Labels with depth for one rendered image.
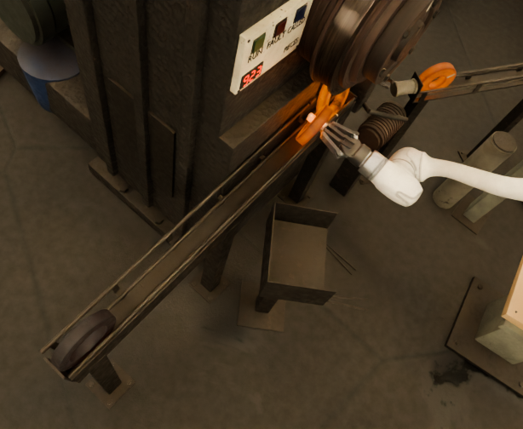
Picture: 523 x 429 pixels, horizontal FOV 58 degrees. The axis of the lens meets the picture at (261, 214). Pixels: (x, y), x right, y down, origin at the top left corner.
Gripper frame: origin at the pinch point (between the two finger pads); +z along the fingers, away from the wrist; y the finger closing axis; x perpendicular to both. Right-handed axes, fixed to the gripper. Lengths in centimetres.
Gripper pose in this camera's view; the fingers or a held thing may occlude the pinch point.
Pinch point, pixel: (317, 122)
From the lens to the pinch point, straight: 161.8
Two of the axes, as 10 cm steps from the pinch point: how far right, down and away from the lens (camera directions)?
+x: 2.1, -3.9, -8.9
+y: 6.0, -6.7, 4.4
